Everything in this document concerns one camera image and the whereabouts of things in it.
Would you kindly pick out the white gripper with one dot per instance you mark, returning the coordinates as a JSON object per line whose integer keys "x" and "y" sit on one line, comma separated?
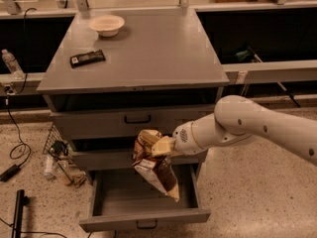
{"x": 183, "y": 139}

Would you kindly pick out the brown chip bag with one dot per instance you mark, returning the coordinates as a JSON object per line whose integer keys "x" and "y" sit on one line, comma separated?
{"x": 156, "y": 170}

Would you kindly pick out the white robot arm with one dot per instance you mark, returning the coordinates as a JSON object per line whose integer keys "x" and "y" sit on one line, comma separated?
{"x": 234, "y": 119}

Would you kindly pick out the grey top drawer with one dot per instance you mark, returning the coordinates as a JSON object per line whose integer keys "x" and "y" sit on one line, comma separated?
{"x": 117, "y": 123}

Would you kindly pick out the grey drawer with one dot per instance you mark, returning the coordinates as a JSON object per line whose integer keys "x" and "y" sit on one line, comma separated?
{"x": 122, "y": 200}
{"x": 113, "y": 159}
{"x": 117, "y": 123}

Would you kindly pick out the grey bottom drawer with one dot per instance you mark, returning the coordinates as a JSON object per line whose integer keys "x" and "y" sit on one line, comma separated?
{"x": 122, "y": 200}

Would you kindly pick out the grey middle drawer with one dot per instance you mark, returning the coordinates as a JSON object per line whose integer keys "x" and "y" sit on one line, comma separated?
{"x": 113, "y": 159}

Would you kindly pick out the grey drawer cabinet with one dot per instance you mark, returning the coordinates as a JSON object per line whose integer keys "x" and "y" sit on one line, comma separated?
{"x": 159, "y": 58}

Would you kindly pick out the plastic cup on floor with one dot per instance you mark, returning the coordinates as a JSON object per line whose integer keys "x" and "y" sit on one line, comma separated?
{"x": 60, "y": 171}

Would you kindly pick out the black snack bar wrapper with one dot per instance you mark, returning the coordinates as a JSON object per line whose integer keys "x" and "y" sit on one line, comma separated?
{"x": 87, "y": 58}

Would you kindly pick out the small bottle on floor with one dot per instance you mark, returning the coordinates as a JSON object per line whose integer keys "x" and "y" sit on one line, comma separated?
{"x": 48, "y": 172}

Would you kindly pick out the white paper bowl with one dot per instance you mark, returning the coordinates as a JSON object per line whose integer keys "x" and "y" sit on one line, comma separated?
{"x": 107, "y": 25}

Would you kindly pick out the black stand pole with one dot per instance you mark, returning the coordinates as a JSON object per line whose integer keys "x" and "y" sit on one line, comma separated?
{"x": 21, "y": 201}

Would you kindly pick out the black power adapter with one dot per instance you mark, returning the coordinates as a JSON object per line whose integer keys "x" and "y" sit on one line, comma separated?
{"x": 9, "y": 173}

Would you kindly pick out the clear plastic water bottle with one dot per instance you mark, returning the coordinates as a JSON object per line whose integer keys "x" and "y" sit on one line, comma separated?
{"x": 12, "y": 65}

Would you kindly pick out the wire mesh basket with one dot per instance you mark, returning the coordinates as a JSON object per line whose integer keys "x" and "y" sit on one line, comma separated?
{"x": 54, "y": 143}

